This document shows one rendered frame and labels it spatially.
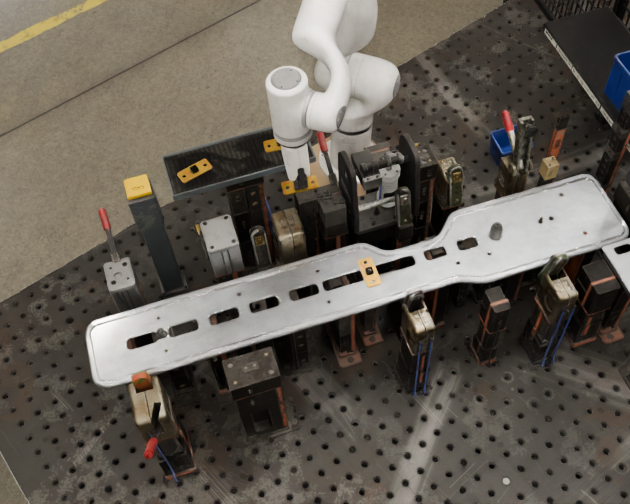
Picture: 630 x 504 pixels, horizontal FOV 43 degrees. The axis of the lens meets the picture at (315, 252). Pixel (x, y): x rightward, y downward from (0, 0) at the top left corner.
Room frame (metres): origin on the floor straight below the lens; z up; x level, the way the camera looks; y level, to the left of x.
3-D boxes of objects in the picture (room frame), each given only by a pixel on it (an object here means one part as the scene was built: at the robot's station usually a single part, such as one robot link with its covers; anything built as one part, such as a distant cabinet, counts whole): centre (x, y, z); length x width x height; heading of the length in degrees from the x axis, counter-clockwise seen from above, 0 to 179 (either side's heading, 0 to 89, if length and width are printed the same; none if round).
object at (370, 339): (1.08, -0.13, 0.84); 0.13 x 0.05 x 0.29; 14
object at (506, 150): (1.64, -0.64, 0.74); 0.11 x 0.10 x 0.09; 104
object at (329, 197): (1.25, -0.05, 0.89); 0.13 x 0.11 x 0.38; 14
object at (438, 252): (1.11, -0.31, 0.84); 0.12 x 0.05 x 0.29; 14
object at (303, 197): (1.25, 0.01, 0.90); 0.05 x 0.05 x 0.40; 14
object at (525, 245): (1.05, -0.11, 1.00); 1.38 x 0.22 x 0.02; 104
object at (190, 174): (1.31, 0.28, 1.17); 0.08 x 0.04 x 0.01; 120
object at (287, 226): (1.18, 0.06, 0.89); 0.13 x 0.11 x 0.38; 14
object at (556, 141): (1.35, -0.65, 0.95); 0.03 x 0.01 x 0.50; 104
